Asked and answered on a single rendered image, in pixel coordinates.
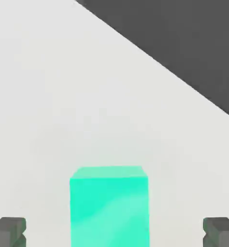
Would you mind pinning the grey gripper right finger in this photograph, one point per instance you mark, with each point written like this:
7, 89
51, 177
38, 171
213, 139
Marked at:
221, 233

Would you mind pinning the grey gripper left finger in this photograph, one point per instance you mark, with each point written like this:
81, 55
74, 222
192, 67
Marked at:
6, 232

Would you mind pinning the small turquoise cube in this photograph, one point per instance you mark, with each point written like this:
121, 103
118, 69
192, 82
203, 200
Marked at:
109, 208

